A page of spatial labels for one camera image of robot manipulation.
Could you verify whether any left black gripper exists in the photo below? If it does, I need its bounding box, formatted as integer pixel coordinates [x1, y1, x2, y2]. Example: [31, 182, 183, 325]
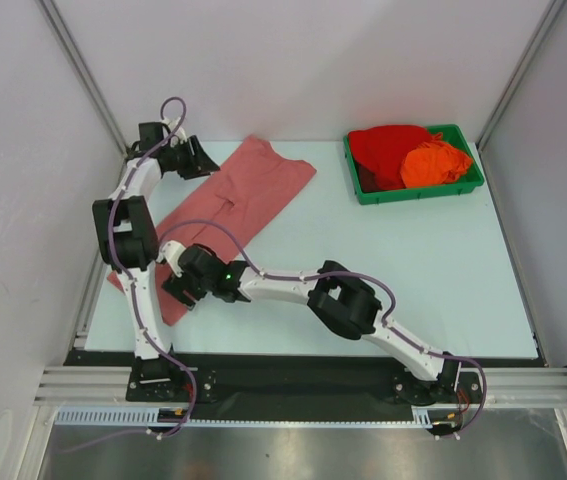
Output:
[164, 136, 219, 181]

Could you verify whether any pink t shirt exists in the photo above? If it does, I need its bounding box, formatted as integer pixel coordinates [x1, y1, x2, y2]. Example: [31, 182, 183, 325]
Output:
[106, 133, 318, 327]

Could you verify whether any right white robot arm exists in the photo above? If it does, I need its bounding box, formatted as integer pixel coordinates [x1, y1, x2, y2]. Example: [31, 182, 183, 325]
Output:
[160, 241, 461, 401]

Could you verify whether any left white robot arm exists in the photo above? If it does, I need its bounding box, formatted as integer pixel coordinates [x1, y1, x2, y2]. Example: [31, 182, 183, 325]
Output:
[92, 120, 225, 402]

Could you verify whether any dark maroon t shirt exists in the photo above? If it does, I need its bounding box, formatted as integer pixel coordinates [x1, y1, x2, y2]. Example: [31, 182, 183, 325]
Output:
[356, 163, 379, 193]

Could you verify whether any red t shirt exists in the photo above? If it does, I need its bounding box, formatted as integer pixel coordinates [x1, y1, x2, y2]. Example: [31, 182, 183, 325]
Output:
[347, 125, 433, 192]

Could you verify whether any orange t shirt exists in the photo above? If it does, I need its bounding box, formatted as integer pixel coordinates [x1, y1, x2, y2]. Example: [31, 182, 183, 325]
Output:
[399, 133, 473, 188]

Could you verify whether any green plastic bin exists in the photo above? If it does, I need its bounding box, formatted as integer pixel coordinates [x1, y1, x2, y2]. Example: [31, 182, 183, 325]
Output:
[343, 124, 484, 205]

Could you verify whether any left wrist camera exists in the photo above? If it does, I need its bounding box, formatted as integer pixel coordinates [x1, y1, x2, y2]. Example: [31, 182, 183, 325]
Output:
[162, 117, 187, 147]

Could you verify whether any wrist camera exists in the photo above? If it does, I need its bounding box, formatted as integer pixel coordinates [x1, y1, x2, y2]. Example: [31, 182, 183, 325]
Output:
[157, 240, 186, 276]
[162, 117, 187, 147]

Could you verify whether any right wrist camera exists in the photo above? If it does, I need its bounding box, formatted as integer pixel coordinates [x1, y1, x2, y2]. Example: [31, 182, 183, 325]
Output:
[157, 240, 186, 276]

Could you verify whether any white cable duct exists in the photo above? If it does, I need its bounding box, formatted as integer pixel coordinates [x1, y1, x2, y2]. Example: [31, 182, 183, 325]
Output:
[54, 403, 437, 430]

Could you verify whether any aluminium frame rail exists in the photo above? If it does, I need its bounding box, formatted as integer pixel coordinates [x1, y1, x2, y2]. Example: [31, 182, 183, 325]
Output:
[34, 366, 567, 409]

